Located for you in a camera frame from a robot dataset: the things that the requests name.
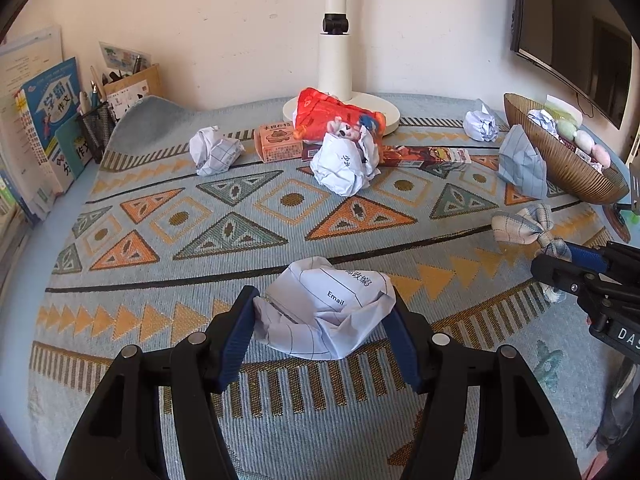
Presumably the red snack bag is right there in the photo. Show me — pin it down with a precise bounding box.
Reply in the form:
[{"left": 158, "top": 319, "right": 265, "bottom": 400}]
[{"left": 293, "top": 88, "right": 386, "bottom": 142}]

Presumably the printed email paper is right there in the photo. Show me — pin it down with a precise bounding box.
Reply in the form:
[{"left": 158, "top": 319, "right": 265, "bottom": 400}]
[{"left": 254, "top": 257, "right": 396, "bottom": 361}]

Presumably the stack of flat workbooks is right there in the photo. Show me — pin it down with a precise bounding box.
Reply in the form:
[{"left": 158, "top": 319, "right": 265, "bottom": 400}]
[{"left": 0, "top": 205, "right": 32, "bottom": 298}]

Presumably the small crumpled paper ball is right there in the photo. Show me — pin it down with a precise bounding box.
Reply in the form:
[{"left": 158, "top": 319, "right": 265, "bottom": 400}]
[{"left": 463, "top": 103, "right": 499, "bottom": 142}]

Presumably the patterned blue woven mat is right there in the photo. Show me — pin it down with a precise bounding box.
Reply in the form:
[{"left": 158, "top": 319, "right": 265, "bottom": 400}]
[{"left": 28, "top": 96, "right": 620, "bottom": 479}]

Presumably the black mesh pen holder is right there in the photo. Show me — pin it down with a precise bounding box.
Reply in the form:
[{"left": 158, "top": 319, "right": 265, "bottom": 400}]
[{"left": 77, "top": 103, "right": 115, "bottom": 164}]

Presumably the crumpled paper ball far left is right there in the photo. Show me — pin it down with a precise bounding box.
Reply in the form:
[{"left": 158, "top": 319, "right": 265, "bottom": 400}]
[{"left": 189, "top": 126, "right": 244, "bottom": 177}]

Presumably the orange small carton box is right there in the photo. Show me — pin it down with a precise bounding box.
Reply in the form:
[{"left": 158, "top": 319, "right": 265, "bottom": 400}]
[{"left": 254, "top": 122, "right": 303, "bottom": 164}]

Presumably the white desk lamp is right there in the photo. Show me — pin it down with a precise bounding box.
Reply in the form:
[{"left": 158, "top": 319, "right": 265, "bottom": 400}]
[{"left": 282, "top": 0, "right": 400, "bottom": 143}]

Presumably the plaid fabric bow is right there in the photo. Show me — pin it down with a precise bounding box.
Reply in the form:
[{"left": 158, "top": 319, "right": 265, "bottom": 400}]
[{"left": 491, "top": 203, "right": 572, "bottom": 261}]

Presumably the crumpled paper ball centre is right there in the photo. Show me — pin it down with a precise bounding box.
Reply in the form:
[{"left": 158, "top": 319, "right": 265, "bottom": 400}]
[{"left": 310, "top": 130, "right": 380, "bottom": 197}]

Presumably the dark wall monitor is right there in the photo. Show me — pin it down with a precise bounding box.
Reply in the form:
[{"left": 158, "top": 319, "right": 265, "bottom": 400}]
[{"left": 510, "top": 0, "right": 637, "bottom": 129}]

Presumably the upright row of books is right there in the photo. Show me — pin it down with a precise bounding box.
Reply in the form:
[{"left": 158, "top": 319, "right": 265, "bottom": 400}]
[{"left": 1, "top": 25, "right": 63, "bottom": 223}]

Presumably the blue boxed book set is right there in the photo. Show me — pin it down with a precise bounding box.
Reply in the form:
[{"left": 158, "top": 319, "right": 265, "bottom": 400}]
[{"left": 15, "top": 58, "right": 91, "bottom": 195}]

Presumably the dango plush keychain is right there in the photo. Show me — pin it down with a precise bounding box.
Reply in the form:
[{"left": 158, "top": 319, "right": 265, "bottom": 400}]
[{"left": 555, "top": 118, "right": 611, "bottom": 172}]

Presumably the brown paper storage box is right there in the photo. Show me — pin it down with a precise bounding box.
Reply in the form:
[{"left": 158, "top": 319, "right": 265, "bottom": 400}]
[{"left": 104, "top": 64, "right": 164, "bottom": 122}]

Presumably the red illustrated long box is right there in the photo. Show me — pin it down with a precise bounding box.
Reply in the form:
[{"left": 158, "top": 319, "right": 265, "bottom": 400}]
[{"left": 380, "top": 145, "right": 472, "bottom": 169}]

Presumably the crumpled paper beside basket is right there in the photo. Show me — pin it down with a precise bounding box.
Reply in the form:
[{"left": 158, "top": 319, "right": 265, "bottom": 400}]
[{"left": 498, "top": 125, "right": 548, "bottom": 200}]

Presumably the crumpled bluish paper ball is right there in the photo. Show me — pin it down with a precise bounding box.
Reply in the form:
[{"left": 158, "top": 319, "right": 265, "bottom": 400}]
[{"left": 527, "top": 110, "right": 559, "bottom": 139}]

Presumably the brown woven basket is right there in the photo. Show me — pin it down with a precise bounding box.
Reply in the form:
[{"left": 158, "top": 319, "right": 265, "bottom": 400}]
[{"left": 503, "top": 93, "right": 629, "bottom": 205}]

